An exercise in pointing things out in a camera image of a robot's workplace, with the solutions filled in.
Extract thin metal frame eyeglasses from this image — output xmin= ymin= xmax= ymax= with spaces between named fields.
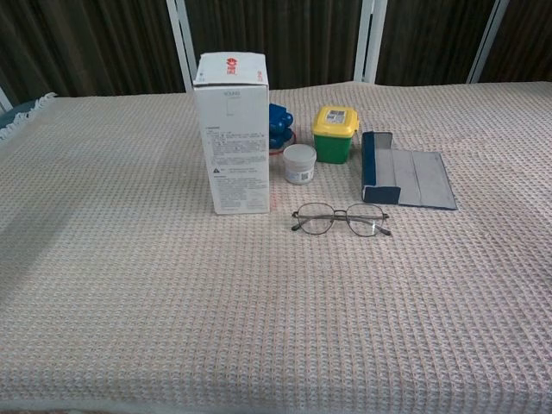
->
xmin=291 ymin=202 xmax=392 ymax=238

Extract blue glasses case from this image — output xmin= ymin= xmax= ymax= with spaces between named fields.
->
xmin=360 ymin=131 xmax=458 ymax=211

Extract tall white cardboard box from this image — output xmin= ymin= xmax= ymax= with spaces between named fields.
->
xmin=192 ymin=52 xmax=272 ymax=216

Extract small white round jar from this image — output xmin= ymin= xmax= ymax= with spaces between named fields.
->
xmin=282 ymin=144 xmax=317 ymax=185

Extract blue plastic toy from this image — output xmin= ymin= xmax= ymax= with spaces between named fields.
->
xmin=268 ymin=102 xmax=295 ymax=150

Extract green bin with yellow lid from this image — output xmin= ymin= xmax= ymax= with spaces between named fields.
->
xmin=311 ymin=105 xmax=361 ymax=165

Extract beige waffle weave blanket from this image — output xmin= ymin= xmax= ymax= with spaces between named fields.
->
xmin=0 ymin=81 xmax=552 ymax=414

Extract dark pleated curtain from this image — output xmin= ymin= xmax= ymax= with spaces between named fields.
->
xmin=0 ymin=0 xmax=552 ymax=106

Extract red ring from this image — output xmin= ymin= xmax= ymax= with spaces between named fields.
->
xmin=268 ymin=129 xmax=298 ymax=156

